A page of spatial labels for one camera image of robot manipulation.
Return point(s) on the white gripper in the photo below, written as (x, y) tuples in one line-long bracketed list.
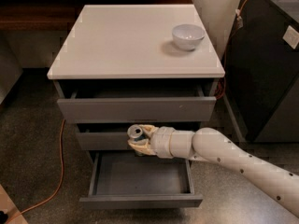
[(162, 141)]

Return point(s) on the silver blue redbull can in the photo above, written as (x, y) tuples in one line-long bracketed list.
[(137, 138)]

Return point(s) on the grey bottom drawer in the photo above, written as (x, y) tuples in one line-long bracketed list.
[(123, 180)]

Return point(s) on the grey drawer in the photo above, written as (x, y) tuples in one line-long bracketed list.
[(137, 109), (103, 136), (123, 180)]

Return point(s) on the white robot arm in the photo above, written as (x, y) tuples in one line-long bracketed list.
[(208, 144)]

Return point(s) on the grey top drawer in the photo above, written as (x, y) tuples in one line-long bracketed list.
[(137, 109)]

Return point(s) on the grey middle drawer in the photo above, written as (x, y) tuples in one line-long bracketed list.
[(103, 136)]

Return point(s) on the white top drawer cabinet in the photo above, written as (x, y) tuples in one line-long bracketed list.
[(128, 51)]

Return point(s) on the white ceramic bowl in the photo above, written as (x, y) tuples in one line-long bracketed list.
[(188, 36)]

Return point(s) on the dark grey cabinet right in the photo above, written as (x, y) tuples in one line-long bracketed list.
[(262, 72)]

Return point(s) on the wooden board corner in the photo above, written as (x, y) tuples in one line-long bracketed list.
[(9, 208)]

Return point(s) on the dark wooden shelf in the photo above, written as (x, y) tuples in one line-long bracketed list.
[(56, 15)]

